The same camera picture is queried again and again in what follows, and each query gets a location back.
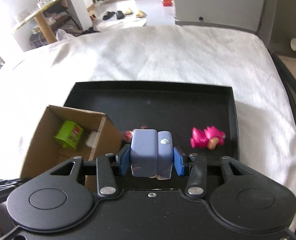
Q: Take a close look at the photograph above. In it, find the beige slipper left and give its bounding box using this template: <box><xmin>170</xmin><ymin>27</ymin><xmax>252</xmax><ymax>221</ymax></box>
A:
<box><xmin>124</xmin><ymin>8</ymin><xmax>133</xmax><ymax>15</ymax></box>

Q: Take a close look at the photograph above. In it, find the beige slipper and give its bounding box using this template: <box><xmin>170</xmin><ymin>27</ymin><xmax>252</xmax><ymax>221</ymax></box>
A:
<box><xmin>124</xmin><ymin>8</ymin><xmax>133</xmax><ymax>15</ymax></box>
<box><xmin>136</xmin><ymin>10</ymin><xmax>146</xmax><ymax>18</ymax></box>

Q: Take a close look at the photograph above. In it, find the grey white cabinet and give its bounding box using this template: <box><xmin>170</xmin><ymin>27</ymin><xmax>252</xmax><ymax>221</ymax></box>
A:
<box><xmin>172</xmin><ymin>0</ymin><xmax>274</xmax><ymax>34</ymax></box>

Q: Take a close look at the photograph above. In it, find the beige slipper right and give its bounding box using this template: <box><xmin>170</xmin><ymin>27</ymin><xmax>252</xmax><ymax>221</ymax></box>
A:
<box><xmin>136</xmin><ymin>10</ymin><xmax>146</xmax><ymax>18</ymax></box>

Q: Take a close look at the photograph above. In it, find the black slipper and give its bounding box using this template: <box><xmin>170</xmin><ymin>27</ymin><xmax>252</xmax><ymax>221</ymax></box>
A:
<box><xmin>115</xmin><ymin>10</ymin><xmax>125</xmax><ymax>20</ymax></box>
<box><xmin>102</xmin><ymin>11</ymin><xmax>115</xmax><ymax>21</ymax></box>

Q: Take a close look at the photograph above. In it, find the black slipper left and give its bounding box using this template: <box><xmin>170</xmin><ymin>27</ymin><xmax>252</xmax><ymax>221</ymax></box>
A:
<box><xmin>102</xmin><ymin>11</ymin><xmax>115</xmax><ymax>21</ymax></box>

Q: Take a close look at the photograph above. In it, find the white USB wall charger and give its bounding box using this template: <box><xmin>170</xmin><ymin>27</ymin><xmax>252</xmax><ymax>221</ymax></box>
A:
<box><xmin>86</xmin><ymin>131</ymin><xmax>97</xmax><ymax>148</ymax></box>

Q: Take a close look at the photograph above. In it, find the small brown-haired doll figurine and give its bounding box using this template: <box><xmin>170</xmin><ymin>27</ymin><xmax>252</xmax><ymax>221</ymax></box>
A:
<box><xmin>124</xmin><ymin>126</ymin><xmax>147</xmax><ymax>143</ymax></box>

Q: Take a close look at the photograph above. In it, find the black slipper right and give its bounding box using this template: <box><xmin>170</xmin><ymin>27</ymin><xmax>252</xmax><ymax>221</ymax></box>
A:
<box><xmin>115</xmin><ymin>10</ymin><xmax>125</xmax><ymax>20</ymax></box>

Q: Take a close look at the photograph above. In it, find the white plush blanket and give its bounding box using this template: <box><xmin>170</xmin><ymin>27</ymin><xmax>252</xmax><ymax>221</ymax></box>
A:
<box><xmin>0</xmin><ymin>25</ymin><xmax>296</xmax><ymax>196</ymax></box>

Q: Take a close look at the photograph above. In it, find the round glass gold-rim table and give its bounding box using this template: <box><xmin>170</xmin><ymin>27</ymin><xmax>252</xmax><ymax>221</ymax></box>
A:
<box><xmin>14</xmin><ymin>0</ymin><xmax>62</xmax><ymax>43</ymax></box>

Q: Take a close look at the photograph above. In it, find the pink hooded doll figurine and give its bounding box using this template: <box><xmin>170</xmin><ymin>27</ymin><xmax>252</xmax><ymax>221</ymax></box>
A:
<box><xmin>190</xmin><ymin>126</ymin><xmax>226</xmax><ymax>150</ymax></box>

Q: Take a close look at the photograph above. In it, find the black rectangular tray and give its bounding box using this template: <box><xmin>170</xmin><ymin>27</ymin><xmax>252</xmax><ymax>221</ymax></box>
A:
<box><xmin>64</xmin><ymin>81</ymin><xmax>239</xmax><ymax>163</ymax></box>

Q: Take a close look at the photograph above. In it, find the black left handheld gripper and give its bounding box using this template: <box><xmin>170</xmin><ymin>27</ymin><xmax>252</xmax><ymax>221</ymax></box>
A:
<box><xmin>0</xmin><ymin>178</ymin><xmax>30</xmax><ymax>204</ymax></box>

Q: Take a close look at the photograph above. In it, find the lavender blue block figurine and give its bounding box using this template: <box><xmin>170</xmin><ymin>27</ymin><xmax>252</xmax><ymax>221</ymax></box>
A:
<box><xmin>130</xmin><ymin>129</ymin><xmax>174</xmax><ymax>180</ymax></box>

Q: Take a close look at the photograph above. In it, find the brown cardboard box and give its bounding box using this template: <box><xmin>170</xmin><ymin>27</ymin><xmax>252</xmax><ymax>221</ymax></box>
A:
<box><xmin>20</xmin><ymin>106</ymin><xmax>123</xmax><ymax>179</ymax></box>

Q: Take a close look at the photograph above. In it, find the green square toy box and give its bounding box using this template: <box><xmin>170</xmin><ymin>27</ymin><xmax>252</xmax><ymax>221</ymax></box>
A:
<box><xmin>54</xmin><ymin>120</ymin><xmax>84</xmax><ymax>151</ymax></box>

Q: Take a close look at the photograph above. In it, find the white floor mat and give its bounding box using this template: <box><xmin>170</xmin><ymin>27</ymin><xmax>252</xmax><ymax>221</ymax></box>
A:
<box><xmin>93</xmin><ymin>17</ymin><xmax>147</xmax><ymax>32</ymax></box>

